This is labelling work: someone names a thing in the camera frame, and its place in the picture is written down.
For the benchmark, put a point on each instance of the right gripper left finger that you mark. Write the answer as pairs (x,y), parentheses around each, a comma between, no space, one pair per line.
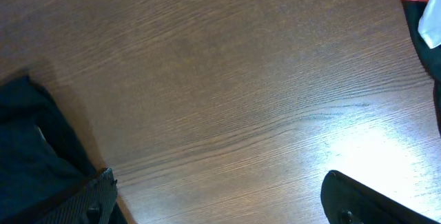
(93,200)

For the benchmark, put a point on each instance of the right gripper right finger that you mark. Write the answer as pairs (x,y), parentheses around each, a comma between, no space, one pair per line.
(347,201)

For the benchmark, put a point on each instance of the black shorts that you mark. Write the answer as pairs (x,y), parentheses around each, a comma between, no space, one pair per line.
(40,152)

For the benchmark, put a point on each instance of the dark grey garment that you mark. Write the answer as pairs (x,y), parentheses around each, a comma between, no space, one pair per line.
(429,58)

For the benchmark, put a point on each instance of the white printed t-shirt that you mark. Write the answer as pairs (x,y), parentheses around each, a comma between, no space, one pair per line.
(429,24)

